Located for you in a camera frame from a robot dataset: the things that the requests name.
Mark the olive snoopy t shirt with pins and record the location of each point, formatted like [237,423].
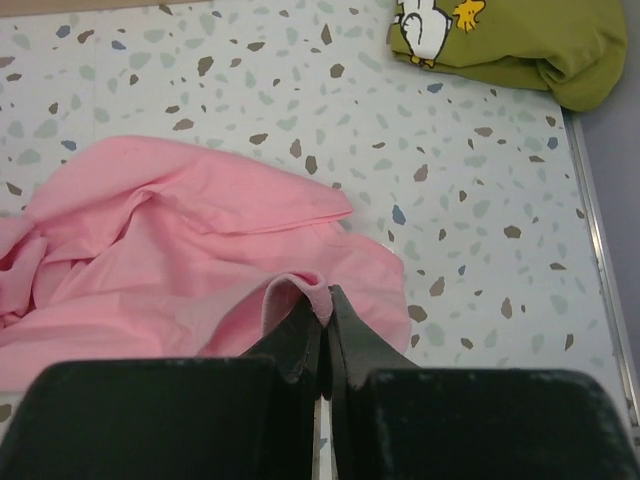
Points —
[576,50]

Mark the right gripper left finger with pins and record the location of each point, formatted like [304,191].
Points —
[250,417]

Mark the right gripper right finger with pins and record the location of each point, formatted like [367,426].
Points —
[392,419]

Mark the pink t shirt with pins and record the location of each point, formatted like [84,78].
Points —
[143,247]

